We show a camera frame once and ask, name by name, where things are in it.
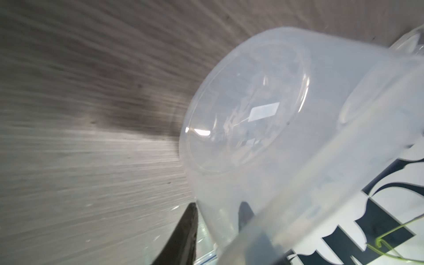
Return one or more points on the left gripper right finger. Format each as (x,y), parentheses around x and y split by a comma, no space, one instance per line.
(261,251)

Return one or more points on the round clear lunch box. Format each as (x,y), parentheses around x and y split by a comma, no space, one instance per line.
(323,137)

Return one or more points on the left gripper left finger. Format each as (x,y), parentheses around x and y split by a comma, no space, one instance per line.
(180,249)

